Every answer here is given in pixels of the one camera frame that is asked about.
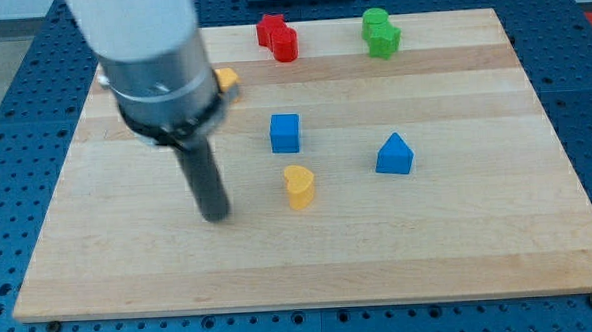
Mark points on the yellow hexagon block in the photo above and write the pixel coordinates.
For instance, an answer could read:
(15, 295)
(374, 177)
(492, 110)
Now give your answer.
(226, 78)

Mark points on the blue triangle block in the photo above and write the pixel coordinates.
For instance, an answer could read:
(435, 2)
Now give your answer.
(394, 156)

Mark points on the green star block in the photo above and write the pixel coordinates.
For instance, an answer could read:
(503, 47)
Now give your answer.
(383, 40)

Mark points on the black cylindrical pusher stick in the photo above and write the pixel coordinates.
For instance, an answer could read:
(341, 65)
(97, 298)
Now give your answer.
(200, 169)

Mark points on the green cylinder block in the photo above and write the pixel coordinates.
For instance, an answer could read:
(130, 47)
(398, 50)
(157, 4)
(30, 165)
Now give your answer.
(370, 18)

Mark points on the wooden board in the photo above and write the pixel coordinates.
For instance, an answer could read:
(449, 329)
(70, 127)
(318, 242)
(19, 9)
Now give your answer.
(432, 176)

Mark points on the blue cube block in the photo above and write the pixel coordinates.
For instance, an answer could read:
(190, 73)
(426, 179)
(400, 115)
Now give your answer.
(284, 133)

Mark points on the red cylinder block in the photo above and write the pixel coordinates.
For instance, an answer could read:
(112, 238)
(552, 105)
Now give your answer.
(284, 44)

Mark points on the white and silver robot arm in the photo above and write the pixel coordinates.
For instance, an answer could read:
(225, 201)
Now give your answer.
(155, 63)

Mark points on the yellow heart block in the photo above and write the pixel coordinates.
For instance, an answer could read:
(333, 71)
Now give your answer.
(300, 186)

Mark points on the red star block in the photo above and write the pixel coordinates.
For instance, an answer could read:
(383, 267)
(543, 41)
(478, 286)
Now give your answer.
(266, 26)

